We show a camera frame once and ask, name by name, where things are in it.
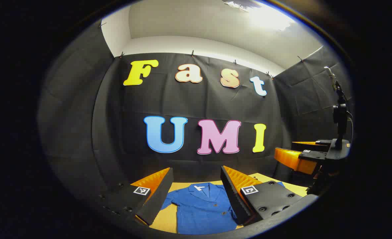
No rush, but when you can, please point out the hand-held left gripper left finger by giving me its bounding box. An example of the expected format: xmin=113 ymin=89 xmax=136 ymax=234
xmin=98 ymin=167 xmax=174 ymax=226

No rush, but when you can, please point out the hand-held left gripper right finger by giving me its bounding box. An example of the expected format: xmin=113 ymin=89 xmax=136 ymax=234
xmin=220 ymin=165 xmax=304 ymax=226

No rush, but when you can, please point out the blue button shirt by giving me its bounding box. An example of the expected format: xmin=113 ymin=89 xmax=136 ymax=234
xmin=160 ymin=182 xmax=286 ymax=235

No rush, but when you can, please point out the black backdrop cloth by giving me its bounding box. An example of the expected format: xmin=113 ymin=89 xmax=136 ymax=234
xmin=38 ymin=20 xmax=354 ymax=213

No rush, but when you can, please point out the ceiling light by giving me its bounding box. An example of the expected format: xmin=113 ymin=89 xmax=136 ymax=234
xmin=223 ymin=0 xmax=296 ymax=32

